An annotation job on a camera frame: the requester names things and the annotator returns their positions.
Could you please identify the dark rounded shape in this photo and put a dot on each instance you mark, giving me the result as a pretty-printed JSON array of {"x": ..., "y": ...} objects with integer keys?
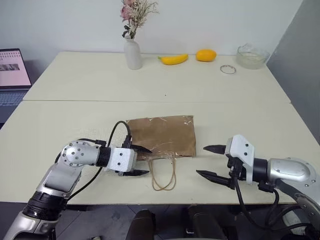
[
  {"x": 141, "y": 225},
  {"x": 205, "y": 222}
]

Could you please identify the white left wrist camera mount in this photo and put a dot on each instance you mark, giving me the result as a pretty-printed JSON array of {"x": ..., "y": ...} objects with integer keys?
[{"x": 122, "y": 157}]

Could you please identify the yellow orange mango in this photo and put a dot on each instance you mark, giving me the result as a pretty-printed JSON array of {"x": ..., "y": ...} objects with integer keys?
[{"x": 206, "y": 55}]

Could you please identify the brown paper bag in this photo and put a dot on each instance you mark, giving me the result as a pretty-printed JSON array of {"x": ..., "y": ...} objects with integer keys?
[{"x": 165, "y": 137}]

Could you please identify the white ceramic vase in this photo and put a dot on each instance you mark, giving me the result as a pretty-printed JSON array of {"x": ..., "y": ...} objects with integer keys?
[{"x": 133, "y": 55}]

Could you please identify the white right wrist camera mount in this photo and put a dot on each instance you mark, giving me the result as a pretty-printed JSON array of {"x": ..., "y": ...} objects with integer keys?
[{"x": 241, "y": 150}]

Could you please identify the clear glass bowl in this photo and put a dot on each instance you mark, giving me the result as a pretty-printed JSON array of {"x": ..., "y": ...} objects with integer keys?
[{"x": 252, "y": 61}]

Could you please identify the dried flower bouquet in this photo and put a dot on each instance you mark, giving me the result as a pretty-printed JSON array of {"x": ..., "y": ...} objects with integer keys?
[{"x": 126, "y": 11}]

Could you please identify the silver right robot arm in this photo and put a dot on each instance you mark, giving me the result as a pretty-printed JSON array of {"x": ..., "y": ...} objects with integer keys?
[{"x": 287, "y": 170}]

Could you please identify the open laptop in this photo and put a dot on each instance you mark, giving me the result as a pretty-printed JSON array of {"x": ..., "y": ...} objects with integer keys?
[{"x": 12, "y": 67}]

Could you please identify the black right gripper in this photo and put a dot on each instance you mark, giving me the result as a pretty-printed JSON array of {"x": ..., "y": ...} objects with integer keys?
[{"x": 233, "y": 166}]

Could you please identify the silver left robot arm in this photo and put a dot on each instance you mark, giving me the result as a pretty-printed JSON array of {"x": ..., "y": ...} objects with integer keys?
[{"x": 75, "y": 155}]

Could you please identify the yellow banana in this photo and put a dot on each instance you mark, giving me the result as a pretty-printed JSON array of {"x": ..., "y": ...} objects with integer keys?
[{"x": 173, "y": 60}]

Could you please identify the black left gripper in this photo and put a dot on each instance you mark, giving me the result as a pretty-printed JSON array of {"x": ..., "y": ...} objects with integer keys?
[{"x": 127, "y": 143}]

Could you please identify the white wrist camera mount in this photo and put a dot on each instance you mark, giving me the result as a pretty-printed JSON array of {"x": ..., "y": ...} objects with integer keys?
[
  {"x": 122, "y": 157},
  {"x": 241, "y": 150}
]

